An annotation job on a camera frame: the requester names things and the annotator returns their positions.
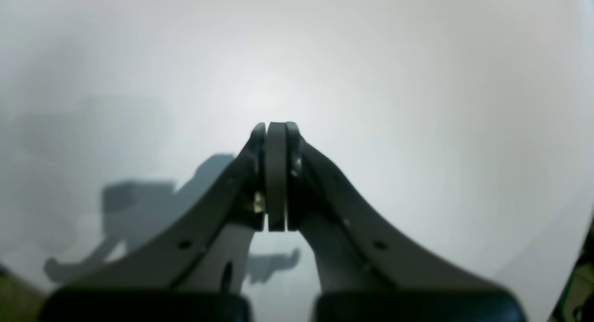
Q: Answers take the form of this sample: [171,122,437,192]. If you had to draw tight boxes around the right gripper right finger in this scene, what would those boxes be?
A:
[285,122,526,322]

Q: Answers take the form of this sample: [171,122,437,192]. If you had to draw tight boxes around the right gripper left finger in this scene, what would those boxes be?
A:
[39,122,288,322]

